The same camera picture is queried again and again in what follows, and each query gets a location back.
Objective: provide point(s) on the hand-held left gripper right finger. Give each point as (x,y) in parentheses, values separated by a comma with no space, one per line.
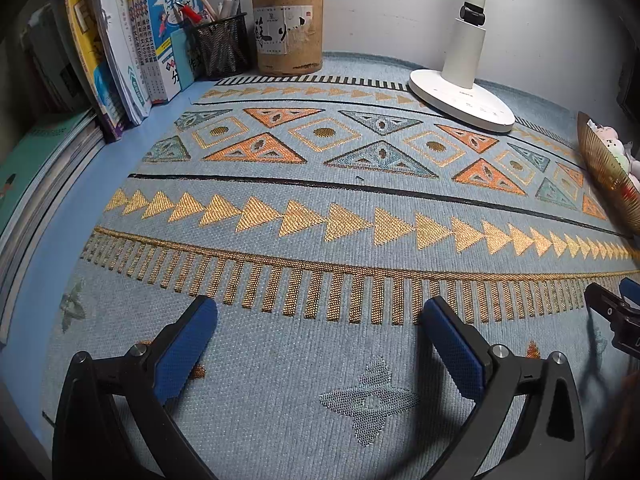
(457,350)

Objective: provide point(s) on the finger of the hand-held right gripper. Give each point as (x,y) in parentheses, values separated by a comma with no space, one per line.
(630,291)
(600,304)

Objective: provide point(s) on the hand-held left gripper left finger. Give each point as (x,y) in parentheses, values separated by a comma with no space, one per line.
(185,345)

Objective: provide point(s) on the plain three-ball dango plush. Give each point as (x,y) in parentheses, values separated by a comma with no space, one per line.
(635,167)

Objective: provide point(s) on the brown woven basket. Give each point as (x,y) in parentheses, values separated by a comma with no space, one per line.
(600,170)

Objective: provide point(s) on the bear-faced three-ball dango plush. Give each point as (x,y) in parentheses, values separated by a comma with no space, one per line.
(611,136)

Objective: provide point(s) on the blue patterned woven mat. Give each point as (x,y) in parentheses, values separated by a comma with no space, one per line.
(325,270)

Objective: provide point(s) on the flat stacked books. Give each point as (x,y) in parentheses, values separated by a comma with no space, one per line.
(30,275)

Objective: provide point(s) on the dark monitor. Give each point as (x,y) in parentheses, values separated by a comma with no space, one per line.
(629,90)

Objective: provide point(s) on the green cover flat book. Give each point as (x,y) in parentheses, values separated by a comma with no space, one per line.
(40,160)

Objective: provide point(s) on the white desk lamp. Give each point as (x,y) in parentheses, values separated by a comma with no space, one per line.
(465,60)

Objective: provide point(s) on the teal thin notebook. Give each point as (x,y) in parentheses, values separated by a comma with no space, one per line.
(181,57)

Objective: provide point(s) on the black mesh pen holder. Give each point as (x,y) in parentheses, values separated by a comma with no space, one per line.
(220,47)

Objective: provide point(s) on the yellow purple book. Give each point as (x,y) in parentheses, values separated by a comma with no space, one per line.
(82,60)

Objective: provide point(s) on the white cover workbook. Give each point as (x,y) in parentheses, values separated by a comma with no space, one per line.
(117,35)

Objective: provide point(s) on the blue cover workbook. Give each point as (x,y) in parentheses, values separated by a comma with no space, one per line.
(172,25)

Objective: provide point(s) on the brown cylinder pen holder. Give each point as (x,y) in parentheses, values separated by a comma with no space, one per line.
(287,35)

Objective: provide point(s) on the dark grey book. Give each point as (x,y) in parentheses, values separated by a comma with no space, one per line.
(45,45)

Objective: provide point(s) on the bunch of pencils and markers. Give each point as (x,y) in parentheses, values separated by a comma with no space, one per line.
(205,4)

